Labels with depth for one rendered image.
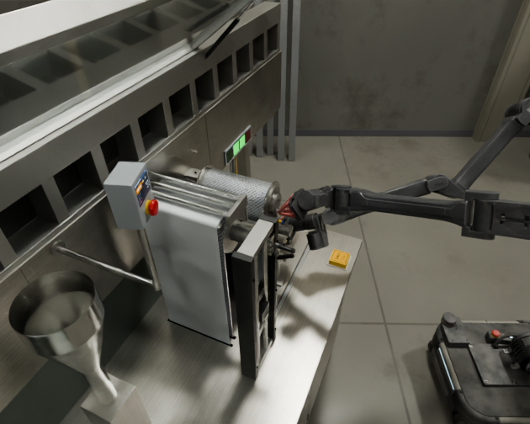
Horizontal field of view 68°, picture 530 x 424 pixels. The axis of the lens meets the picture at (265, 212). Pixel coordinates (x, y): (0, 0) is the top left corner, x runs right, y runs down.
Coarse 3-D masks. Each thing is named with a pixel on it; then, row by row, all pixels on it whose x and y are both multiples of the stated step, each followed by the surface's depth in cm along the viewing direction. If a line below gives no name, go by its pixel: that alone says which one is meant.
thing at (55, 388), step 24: (144, 264) 131; (120, 288) 122; (144, 288) 135; (120, 312) 126; (144, 312) 139; (120, 336) 129; (48, 360) 102; (48, 384) 104; (72, 384) 113; (24, 408) 98; (48, 408) 106
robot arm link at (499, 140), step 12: (528, 108) 131; (504, 120) 137; (516, 120) 132; (528, 120) 131; (504, 132) 134; (516, 132) 133; (492, 144) 134; (504, 144) 134; (480, 156) 134; (492, 156) 134; (468, 168) 135; (480, 168) 134; (456, 180) 135; (468, 180) 135; (432, 192) 141; (444, 192) 134; (456, 192) 134
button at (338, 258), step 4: (332, 252) 160; (336, 252) 160; (340, 252) 160; (344, 252) 160; (332, 256) 158; (336, 256) 158; (340, 256) 158; (344, 256) 158; (348, 256) 158; (332, 260) 156; (336, 260) 156; (340, 260) 156; (344, 260) 156; (332, 264) 157; (336, 264) 157; (340, 264) 156; (344, 264) 155
